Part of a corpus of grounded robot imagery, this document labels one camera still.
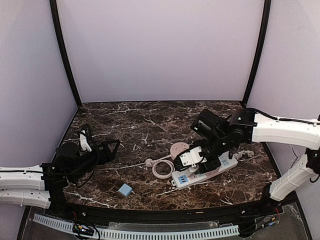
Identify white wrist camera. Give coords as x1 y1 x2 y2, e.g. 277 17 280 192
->
173 146 207 172
79 124 92 152

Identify white power strip cable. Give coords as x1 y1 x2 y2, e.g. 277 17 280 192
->
234 149 253 160

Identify black front rail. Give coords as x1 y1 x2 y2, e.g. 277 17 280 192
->
52 201 277 225

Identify white plug adapter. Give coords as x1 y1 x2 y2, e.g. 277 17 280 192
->
186 166 198 177

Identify white slotted cable duct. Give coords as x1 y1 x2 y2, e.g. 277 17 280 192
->
33 213 240 240

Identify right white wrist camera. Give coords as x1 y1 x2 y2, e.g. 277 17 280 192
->
173 146 207 172

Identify white multicolour power strip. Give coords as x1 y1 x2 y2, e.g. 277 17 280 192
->
171 152 243 190

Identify pink round power socket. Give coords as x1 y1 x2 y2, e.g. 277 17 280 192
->
170 142 190 160

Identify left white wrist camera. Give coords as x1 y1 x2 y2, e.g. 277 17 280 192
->
79 124 92 152

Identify left black frame post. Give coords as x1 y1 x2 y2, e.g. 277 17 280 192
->
49 0 82 108

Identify blue plug adapter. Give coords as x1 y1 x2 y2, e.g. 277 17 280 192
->
118 183 133 197

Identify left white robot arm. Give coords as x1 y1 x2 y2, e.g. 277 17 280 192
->
0 139 120 209

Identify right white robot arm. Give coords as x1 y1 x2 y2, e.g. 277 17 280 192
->
190 108 320 202

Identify right black frame post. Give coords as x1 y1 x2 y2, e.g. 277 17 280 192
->
241 0 272 107

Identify black frame post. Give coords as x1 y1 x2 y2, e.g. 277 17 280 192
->
241 0 272 107
49 0 82 108

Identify pink coiled cable with plug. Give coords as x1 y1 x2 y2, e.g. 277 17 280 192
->
144 154 176 180

